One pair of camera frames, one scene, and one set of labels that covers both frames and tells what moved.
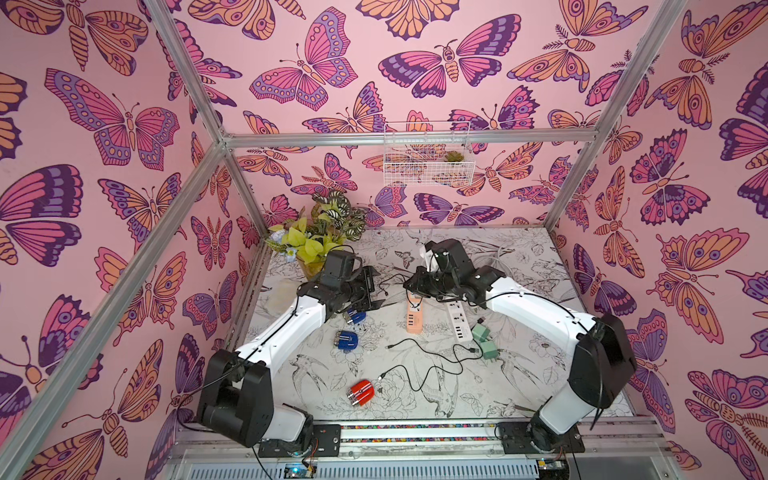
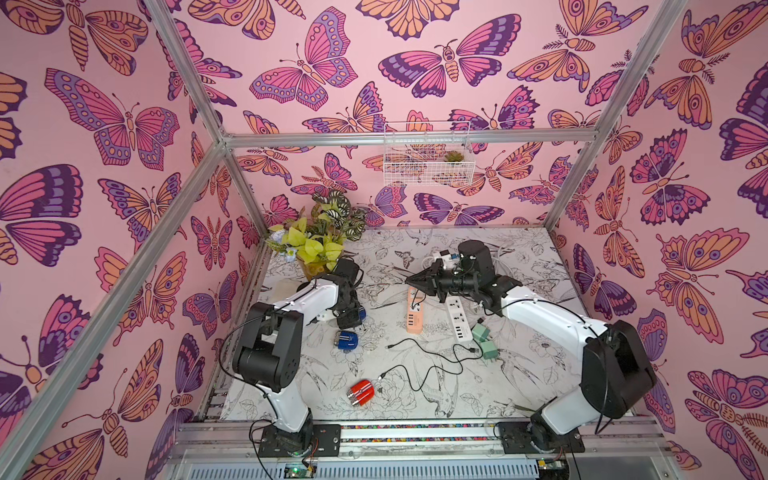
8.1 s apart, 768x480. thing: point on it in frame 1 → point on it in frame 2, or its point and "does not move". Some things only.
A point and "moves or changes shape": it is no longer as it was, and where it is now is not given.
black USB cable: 434,354 moves or changes shape
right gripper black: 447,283 does not move
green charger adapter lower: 489,349 does not move
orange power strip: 414,314 does not move
